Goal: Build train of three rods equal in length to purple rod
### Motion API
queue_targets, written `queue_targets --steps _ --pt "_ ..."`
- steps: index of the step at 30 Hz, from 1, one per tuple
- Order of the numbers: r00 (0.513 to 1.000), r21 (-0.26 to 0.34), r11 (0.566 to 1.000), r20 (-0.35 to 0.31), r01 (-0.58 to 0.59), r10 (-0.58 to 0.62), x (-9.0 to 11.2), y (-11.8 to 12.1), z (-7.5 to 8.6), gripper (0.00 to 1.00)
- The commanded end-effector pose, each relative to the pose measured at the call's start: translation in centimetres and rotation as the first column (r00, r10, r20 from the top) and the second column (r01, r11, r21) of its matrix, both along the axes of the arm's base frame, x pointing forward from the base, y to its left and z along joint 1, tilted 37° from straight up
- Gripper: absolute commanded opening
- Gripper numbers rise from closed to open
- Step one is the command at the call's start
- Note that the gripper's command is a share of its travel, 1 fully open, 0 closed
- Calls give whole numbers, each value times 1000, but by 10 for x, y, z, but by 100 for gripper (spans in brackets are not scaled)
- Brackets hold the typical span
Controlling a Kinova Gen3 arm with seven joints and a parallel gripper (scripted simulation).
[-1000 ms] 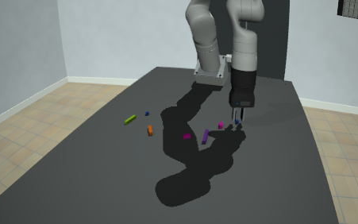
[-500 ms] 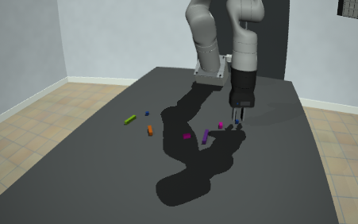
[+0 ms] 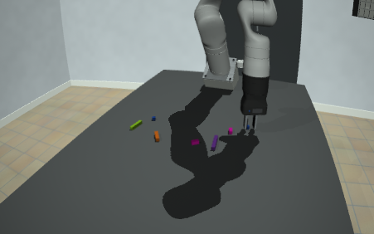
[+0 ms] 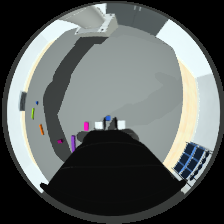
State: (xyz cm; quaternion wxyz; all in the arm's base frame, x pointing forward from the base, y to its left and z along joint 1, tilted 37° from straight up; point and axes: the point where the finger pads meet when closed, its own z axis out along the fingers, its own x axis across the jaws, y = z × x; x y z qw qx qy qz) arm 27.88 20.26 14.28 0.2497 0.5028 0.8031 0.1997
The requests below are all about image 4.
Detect purple rod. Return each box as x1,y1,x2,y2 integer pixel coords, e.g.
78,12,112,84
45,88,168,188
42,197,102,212
71,135,76,153

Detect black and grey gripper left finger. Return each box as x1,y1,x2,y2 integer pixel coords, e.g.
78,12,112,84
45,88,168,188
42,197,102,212
95,117,106,130

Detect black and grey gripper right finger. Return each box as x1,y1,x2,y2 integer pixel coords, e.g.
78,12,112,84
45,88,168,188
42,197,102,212
115,117,125,129

